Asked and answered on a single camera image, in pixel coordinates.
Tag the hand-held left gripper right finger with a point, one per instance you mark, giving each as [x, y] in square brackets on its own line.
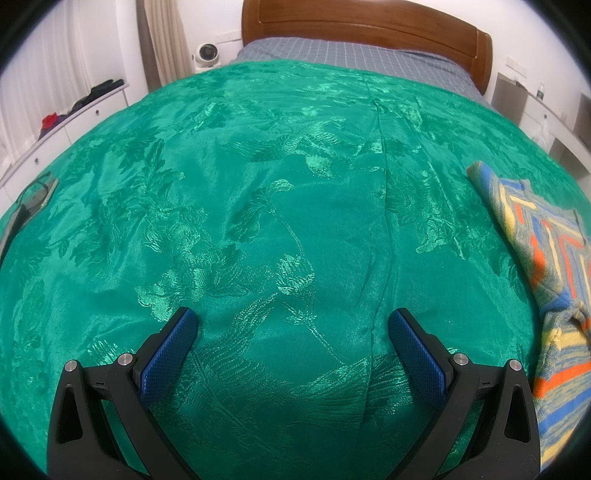
[418, 355]

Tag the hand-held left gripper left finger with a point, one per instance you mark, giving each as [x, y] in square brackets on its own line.
[168, 355]

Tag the striped knit sweater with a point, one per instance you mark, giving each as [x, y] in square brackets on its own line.
[549, 249]

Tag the dark clothes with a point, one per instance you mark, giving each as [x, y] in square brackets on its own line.
[97, 92]

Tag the green patterned blanket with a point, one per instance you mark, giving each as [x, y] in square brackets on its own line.
[277, 207]

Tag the white dresser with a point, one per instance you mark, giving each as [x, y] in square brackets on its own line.
[69, 131]

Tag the clear plastic bag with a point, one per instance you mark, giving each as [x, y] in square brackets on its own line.
[541, 134]

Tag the red cloth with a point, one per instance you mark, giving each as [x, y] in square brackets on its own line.
[50, 121]

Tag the white desk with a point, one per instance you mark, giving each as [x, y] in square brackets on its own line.
[535, 110]

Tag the small bottle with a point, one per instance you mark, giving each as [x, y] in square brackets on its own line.
[541, 91]

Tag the small white fan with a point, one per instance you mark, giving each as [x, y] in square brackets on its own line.
[206, 54]

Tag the grey checked bed sheet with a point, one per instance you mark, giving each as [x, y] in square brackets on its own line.
[351, 53]

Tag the beige curtain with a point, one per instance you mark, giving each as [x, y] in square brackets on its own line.
[166, 41]

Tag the white sheer curtain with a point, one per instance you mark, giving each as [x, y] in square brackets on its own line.
[41, 60]

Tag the wooden headboard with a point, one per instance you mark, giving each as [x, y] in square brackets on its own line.
[369, 21]

